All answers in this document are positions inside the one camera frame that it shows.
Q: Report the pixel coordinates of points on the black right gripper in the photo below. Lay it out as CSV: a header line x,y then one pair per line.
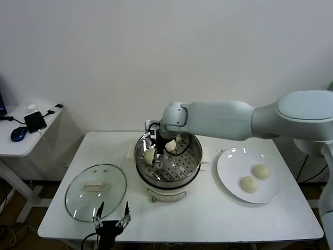
x,y
161,144

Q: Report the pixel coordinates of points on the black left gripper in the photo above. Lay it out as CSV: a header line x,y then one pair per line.
x,y
108,229

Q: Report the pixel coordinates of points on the white steamed baozi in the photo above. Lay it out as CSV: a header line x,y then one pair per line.
x,y
262,171
148,157
249,184
171,146

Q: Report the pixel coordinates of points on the glass pot lid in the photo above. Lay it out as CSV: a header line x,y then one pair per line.
x,y
114,179

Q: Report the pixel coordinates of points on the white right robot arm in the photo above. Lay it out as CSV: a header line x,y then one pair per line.
x,y
221,117

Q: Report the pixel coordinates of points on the steel steamer basket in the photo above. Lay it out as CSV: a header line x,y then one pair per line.
x,y
182,166

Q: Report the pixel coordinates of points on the cream electric cooker base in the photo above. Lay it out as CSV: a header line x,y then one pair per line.
x,y
166,194

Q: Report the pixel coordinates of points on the white oval plate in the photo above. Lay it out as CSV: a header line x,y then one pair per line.
x,y
229,166

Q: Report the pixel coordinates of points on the white side desk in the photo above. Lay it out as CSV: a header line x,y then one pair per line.
x,y
15,148

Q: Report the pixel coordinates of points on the black smartphone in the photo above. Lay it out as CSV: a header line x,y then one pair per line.
x,y
35,123

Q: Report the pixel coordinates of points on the blue computer mouse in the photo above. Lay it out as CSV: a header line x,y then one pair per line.
x,y
18,134

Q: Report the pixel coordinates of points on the small white case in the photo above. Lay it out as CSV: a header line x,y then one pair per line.
x,y
31,107

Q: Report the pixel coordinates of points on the beige desk with shelf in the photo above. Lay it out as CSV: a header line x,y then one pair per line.
x,y
312,161

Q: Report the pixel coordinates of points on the pale green container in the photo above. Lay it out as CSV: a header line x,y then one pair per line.
x,y
331,86

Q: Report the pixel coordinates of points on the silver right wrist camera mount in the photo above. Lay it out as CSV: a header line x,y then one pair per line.
x,y
152,130

